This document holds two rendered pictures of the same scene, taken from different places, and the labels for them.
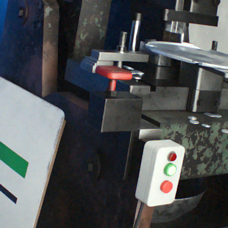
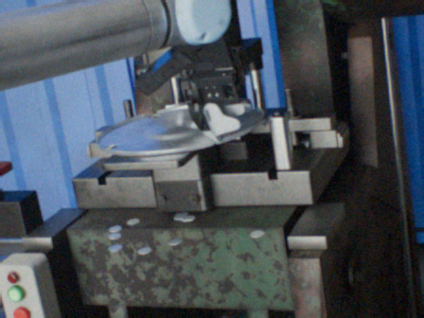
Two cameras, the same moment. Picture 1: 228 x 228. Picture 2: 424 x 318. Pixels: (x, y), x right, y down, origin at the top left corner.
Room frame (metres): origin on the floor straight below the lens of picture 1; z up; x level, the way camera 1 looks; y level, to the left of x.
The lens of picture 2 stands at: (0.93, -1.42, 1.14)
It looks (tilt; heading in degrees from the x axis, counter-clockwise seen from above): 17 degrees down; 58
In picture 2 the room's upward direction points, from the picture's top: 9 degrees counter-clockwise
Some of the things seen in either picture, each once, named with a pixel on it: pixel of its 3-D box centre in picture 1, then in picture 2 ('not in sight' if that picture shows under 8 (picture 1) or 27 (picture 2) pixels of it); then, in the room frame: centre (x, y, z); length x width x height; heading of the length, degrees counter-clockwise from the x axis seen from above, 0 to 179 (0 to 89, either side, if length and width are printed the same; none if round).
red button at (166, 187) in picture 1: (166, 187); (22, 314); (1.32, -0.13, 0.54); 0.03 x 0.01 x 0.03; 125
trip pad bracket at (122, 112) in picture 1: (111, 135); (16, 240); (1.38, 0.00, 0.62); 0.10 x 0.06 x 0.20; 125
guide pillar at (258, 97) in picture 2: (181, 35); (256, 84); (1.84, -0.15, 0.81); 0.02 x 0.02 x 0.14; 35
